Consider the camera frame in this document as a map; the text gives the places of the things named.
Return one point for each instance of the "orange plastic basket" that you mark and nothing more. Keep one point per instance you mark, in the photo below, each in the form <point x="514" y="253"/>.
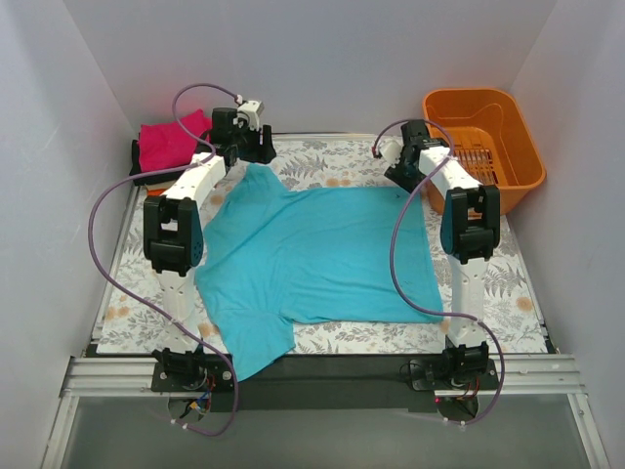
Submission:
<point x="491" y="139"/>

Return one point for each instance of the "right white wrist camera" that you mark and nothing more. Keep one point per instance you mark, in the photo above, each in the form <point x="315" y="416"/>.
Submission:
<point x="388" y="150"/>

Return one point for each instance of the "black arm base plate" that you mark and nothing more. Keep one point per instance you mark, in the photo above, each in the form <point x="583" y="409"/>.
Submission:
<point x="315" y="382"/>

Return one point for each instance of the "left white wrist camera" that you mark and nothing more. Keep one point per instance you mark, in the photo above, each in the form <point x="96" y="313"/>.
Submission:
<point x="248" y="113"/>

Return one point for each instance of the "pink folded t shirt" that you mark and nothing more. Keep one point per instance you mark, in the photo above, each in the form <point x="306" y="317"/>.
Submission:
<point x="164" y="146"/>

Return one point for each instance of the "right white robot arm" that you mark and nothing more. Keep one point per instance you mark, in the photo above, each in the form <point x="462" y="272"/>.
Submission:
<point x="469" y="233"/>

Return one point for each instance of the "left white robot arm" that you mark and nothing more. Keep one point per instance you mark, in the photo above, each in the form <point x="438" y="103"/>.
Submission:
<point x="207" y="145"/>

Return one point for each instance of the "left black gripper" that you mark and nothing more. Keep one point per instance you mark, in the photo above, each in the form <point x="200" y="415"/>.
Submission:
<point x="261" y="149"/>

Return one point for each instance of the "black folded t shirt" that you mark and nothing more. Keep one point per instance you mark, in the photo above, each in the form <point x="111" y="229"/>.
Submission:
<point x="148" y="180"/>

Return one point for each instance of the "aluminium frame rail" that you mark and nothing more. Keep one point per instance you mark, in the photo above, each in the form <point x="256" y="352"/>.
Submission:
<point x="524" y="375"/>

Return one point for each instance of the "beige folded t shirt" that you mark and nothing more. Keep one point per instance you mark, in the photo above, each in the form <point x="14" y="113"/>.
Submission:
<point x="161" y="187"/>

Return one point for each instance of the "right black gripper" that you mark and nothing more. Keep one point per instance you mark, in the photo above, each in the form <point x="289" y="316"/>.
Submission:
<point x="400" y="175"/>

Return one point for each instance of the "teal t shirt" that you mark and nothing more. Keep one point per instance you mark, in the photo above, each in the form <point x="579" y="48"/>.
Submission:
<point x="277" y="258"/>

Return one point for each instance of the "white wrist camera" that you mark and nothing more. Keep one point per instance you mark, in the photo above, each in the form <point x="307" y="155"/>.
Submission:
<point x="248" y="113"/>
<point x="388" y="150"/>

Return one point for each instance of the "floral patterned table mat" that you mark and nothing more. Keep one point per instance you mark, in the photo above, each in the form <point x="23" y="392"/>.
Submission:
<point x="126" y="326"/>

